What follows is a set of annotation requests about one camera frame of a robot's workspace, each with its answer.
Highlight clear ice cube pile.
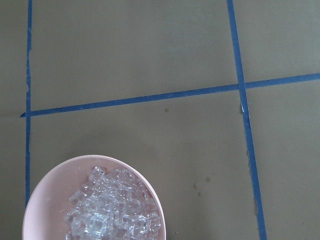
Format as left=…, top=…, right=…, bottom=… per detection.
left=64, top=166, right=163, bottom=240

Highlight pink plastic bowl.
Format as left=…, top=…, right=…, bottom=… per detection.
left=22, top=155, right=167, bottom=240

